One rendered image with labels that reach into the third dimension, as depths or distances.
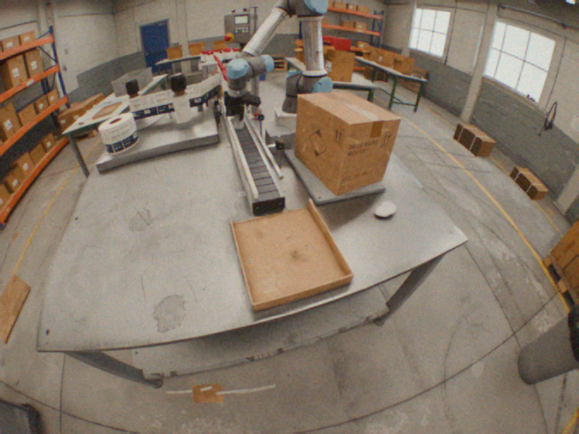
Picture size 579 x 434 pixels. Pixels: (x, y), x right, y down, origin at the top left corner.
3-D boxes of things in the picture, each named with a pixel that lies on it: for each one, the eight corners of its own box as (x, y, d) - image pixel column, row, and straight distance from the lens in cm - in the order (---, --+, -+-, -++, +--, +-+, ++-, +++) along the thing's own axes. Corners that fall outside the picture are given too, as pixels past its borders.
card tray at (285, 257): (231, 224, 75) (229, 214, 72) (308, 207, 80) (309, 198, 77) (253, 312, 58) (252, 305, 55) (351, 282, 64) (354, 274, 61)
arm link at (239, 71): (254, 65, 92) (233, 72, 88) (252, 85, 99) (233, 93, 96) (242, 54, 97) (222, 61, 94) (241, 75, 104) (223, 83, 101)
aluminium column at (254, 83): (251, 114, 156) (249, 8, 147) (258, 113, 157) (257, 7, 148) (252, 116, 152) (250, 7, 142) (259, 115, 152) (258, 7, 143)
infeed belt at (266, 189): (217, 89, 226) (216, 84, 225) (226, 88, 226) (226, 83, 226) (257, 211, 77) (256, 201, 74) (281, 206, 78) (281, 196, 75)
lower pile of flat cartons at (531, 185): (508, 175, 474) (513, 165, 468) (520, 176, 521) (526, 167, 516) (532, 201, 450) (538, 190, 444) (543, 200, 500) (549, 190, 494)
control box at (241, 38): (232, 43, 158) (231, 14, 158) (258, 42, 151) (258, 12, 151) (224, 44, 149) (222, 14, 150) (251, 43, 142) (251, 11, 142)
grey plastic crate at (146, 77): (129, 86, 398) (127, 73, 396) (153, 80, 385) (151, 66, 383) (115, 98, 345) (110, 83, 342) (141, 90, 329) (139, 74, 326)
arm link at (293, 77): (297, 90, 142) (298, 68, 140) (314, 95, 132) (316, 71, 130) (280, 92, 134) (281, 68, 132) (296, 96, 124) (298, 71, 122)
